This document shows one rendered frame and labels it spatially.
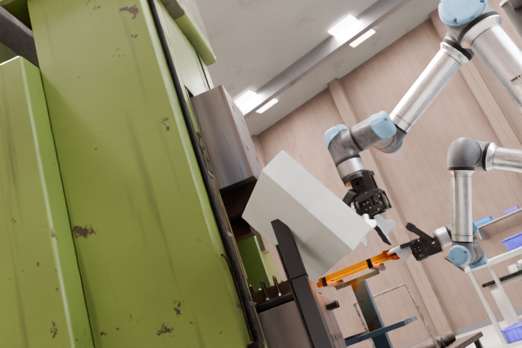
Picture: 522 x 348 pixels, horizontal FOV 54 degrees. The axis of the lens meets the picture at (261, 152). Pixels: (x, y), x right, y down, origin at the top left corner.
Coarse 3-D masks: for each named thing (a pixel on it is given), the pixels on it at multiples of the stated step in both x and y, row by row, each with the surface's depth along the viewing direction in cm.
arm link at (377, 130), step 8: (384, 112) 140; (368, 120) 140; (376, 120) 139; (384, 120) 138; (352, 128) 143; (360, 128) 140; (368, 128) 139; (376, 128) 138; (384, 128) 138; (392, 128) 138; (352, 136) 141; (360, 136) 140; (368, 136) 139; (376, 136) 139; (384, 136) 139; (392, 136) 146; (360, 144) 141; (368, 144) 141; (376, 144) 143; (384, 144) 145
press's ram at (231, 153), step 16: (208, 96) 198; (224, 96) 196; (208, 112) 196; (224, 112) 194; (240, 112) 220; (208, 128) 193; (224, 128) 192; (240, 128) 198; (208, 144) 191; (224, 144) 190; (240, 144) 188; (224, 160) 188; (240, 160) 186; (256, 160) 208; (224, 176) 186; (240, 176) 184; (256, 176) 188; (224, 192) 189
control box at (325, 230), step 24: (264, 168) 121; (288, 168) 122; (264, 192) 128; (288, 192) 119; (312, 192) 120; (264, 216) 138; (288, 216) 127; (312, 216) 118; (336, 216) 119; (312, 240) 127; (336, 240) 118; (360, 240) 117; (312, 264) 137
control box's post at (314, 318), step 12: (276, 228) 132; (288, 228) 131; (288, 240) 130; (288, 252) 129; (288, 264) 128; (300, 264) 128; (300, 288) 126; (300, 300) 125; (312, 300) 124; (312, 312) 124; (312, 324) 123; (324, 324) 123; (312, 336) 122; (324, 336) 121
